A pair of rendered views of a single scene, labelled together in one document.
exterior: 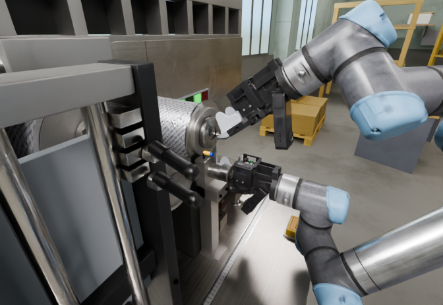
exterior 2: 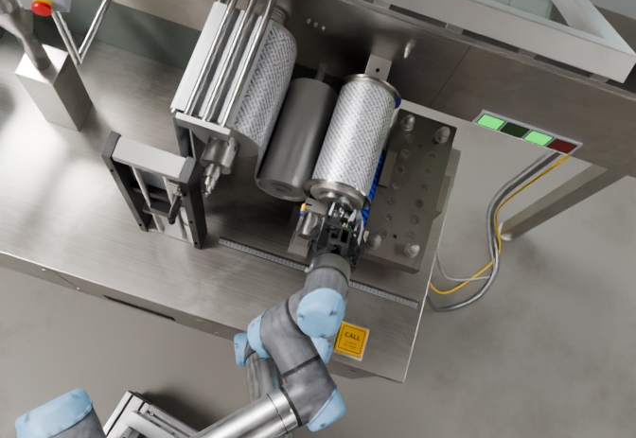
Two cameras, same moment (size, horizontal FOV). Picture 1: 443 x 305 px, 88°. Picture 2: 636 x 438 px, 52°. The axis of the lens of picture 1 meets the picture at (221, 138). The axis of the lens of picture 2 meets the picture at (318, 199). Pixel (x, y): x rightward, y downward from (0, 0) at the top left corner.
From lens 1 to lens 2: 115 cm
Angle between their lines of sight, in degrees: 56
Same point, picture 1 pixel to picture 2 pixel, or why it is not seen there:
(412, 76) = (277, 343)
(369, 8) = (305, 304)
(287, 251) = not seen: hidden behind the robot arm
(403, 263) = (252, 385)
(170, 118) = (325, 156)
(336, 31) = (309, 287)
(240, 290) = (265, 277)
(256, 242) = not seen: hidden behind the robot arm
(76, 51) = (206, 131)
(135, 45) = (450, 42)
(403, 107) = (251, 333)
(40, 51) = (189, 124)
